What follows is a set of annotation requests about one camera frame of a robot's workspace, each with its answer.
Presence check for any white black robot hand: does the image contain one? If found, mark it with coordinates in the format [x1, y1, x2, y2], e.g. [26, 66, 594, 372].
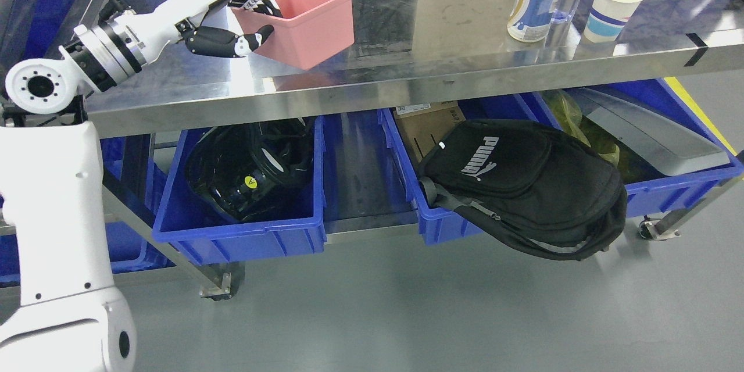
[115, 0, 282, 64]

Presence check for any pink storage box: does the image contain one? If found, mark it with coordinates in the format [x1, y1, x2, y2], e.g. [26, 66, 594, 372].
[232, 0, 355, 70]

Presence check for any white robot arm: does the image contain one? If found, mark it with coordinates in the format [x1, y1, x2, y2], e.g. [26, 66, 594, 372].
[2, 10, 147, 371]

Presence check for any cardboard box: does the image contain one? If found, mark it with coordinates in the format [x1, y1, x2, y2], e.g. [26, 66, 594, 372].
[392, 101, 467, 167]

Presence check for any blue bin far left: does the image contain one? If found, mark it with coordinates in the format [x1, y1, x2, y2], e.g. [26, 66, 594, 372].
[1, 137, 171, 288]

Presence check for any black helmet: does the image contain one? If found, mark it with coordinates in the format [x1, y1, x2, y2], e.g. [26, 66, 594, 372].
[183, 118, 314, 224]

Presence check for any blue bin with helmet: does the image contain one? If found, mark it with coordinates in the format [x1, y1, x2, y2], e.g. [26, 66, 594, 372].
[152, 117, 327, 265]

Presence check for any steel table cart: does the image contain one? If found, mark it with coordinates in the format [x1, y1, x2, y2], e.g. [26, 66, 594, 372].
[86, 0, 742, 139]

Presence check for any blue bin with backpack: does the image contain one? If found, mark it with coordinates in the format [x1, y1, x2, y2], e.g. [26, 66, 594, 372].
[377, 93, 558, 245]

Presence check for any black Puma backpack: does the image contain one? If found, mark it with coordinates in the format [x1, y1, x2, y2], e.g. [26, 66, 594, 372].
[417, 119, 628, 261]

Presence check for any yellow green plastic bag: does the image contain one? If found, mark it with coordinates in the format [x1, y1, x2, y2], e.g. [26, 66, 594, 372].
[540, 90, 621, 166]

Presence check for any paper cup blue stripe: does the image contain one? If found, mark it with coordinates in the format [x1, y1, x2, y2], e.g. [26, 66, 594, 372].
[584, 0, 643, 43]

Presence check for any blue bin right under table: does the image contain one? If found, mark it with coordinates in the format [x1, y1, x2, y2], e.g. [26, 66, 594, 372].
[523, 78, 744, 219]

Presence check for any grey plastic tray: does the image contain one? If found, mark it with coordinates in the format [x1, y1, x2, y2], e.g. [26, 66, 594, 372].
[567, 86, 729, 176]

